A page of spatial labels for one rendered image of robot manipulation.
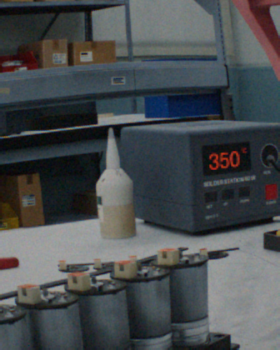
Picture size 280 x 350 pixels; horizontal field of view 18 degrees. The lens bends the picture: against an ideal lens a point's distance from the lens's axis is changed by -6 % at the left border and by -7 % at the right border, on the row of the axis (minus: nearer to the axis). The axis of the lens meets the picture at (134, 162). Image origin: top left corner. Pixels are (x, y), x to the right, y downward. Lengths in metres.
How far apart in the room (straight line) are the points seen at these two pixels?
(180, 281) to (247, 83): 6.26
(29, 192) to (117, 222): 4.25
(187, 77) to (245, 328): 3.03
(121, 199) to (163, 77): 2.60
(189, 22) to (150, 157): 5.58
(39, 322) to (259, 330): 0.19
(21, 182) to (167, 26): 1.85
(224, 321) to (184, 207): 0.31
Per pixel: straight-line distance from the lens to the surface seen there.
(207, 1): 3.74
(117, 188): 0.82
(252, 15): 0.50
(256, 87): 6.56
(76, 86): 3.16
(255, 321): 0.50
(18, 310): 0.31
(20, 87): 3.03
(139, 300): 0.36
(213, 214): 0.80
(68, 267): 0.69
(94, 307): 0.34
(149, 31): 6.16
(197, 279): 0.38
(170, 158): 0.82
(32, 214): 5.08
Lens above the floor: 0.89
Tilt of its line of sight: 5 degrees down
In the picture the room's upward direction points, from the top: 4 degrees counter-clockwise
